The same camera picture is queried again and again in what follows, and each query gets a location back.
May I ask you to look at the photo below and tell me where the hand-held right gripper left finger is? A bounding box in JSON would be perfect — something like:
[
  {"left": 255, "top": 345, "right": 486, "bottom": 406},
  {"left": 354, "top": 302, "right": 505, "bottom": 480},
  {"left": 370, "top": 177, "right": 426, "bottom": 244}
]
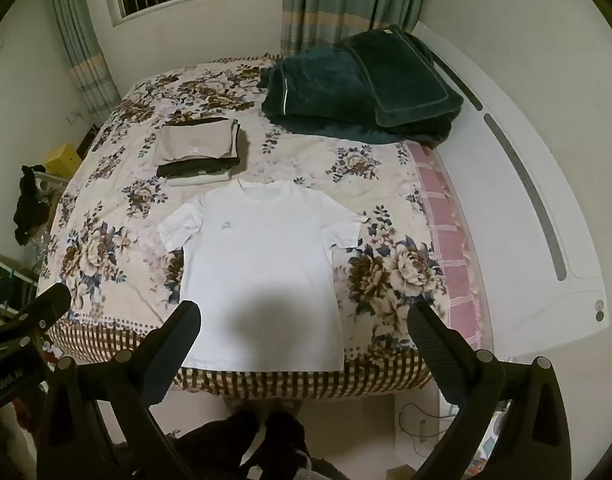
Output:
[{"left": 36, "top": 300, "right": 203, "bottom": 480}]

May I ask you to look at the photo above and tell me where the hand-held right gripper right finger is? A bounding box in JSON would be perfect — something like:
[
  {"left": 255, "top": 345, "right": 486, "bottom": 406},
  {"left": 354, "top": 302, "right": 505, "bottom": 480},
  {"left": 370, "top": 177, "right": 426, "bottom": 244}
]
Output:
[{"left": 407, "top": 301, "right": 572, "bottom": 480}]

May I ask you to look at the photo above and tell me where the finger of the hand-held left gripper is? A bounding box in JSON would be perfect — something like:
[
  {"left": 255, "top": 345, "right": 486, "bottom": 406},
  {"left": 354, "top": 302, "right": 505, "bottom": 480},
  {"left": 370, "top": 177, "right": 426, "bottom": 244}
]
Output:
[{"left": 0, "top": 282, "right": 72, "bottom": 357}]

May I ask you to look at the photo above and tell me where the white t-shirt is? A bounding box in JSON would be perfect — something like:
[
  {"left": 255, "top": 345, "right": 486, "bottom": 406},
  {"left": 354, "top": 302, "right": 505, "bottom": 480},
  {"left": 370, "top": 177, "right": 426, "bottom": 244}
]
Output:
[{"left": 157, "top": 178, "right": 369, "bottom": 372}]

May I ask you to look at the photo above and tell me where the green rack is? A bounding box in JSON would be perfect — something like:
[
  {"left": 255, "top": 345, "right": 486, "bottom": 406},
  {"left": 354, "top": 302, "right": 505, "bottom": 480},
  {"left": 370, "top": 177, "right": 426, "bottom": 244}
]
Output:
[{"left": 0, "top": 247, "right": 36, "bottom": 321}]

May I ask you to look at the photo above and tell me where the dark fuzzy slipper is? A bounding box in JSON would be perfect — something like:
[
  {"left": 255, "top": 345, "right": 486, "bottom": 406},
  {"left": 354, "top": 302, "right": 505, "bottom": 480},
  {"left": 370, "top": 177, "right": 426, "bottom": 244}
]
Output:
[
  {"left": 258, "top": 410, "right": 314, "bottom": 480},
  {"left": 176, "top": 407, "right": 261, "bottom": 480}
]

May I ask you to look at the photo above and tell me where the black cloth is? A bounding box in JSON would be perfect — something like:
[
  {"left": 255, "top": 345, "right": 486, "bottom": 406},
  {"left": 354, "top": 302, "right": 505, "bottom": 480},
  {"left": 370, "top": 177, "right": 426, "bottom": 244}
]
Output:
[{"left": 13, "top": 164, "right": 54, "bottom": 246}]

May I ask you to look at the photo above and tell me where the white bed headboard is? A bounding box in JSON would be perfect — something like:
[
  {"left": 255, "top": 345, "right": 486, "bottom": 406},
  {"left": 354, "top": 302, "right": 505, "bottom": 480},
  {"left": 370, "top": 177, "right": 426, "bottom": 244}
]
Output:
[{"left": 411, "top": 20, "right": 609, "bottom": 411}]

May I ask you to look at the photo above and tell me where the pink checkered sheet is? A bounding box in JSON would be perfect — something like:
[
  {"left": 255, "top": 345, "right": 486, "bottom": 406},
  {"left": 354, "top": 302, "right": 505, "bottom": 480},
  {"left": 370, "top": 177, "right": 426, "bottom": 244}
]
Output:
[{"left": 403, "top": 141, "right": 487, "bottom": 356}]

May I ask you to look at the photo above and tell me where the floral bed sheet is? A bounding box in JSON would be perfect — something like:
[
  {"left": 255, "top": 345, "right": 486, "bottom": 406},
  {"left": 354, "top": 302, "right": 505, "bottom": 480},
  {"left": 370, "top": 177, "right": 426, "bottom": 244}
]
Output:
[{"left": 36, "top": 52, "right": 449, "bottom": 401}]

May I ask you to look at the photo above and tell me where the yellow box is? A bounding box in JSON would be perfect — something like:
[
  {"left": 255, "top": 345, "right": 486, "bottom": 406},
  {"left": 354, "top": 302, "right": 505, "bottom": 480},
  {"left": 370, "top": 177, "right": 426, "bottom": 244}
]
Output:
[{"left": 44, "top": 143, "right": 82, "bottom": 178}]

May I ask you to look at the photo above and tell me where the white folded garment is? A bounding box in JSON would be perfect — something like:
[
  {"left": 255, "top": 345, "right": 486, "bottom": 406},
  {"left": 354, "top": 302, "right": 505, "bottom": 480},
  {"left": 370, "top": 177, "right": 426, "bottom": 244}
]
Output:
[{"left": 167, "top": 170, "right": 233, "bottom": 188}]

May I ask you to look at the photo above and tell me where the black folded garment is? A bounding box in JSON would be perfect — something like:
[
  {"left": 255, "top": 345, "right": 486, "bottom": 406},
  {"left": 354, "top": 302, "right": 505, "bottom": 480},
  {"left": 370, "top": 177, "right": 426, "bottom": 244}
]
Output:
[{"left": 156, "top": 155, "right": 241, "bottom": 179}]

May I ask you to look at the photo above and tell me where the beige folded garment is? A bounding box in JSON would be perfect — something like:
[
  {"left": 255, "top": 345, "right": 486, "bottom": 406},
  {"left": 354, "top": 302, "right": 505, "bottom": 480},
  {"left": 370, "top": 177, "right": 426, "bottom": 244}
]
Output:
[{"left": 152, "top": 117, "right": 241, "bottom": 164}]

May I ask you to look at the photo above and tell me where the dark green pillow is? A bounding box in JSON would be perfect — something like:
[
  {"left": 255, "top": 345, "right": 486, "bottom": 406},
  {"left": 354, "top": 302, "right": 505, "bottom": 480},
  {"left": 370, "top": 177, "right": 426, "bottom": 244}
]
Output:
[{"left": 343, "top": 24, "right": 464, "bottom": 128}]

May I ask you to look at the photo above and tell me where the dark green blanket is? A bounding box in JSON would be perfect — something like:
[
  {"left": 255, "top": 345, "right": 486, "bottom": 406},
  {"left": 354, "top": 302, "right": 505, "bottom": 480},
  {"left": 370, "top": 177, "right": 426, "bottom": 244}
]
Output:
[{"left": 260, "top": 35, "right": 459, "bottom": 147}]

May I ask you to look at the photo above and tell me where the thin floor cable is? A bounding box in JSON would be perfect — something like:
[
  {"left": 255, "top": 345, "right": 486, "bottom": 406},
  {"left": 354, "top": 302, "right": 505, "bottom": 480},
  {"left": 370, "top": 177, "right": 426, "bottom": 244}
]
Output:
[{"left": 396, "top": 402, "right": 459, "bottom": 453}]

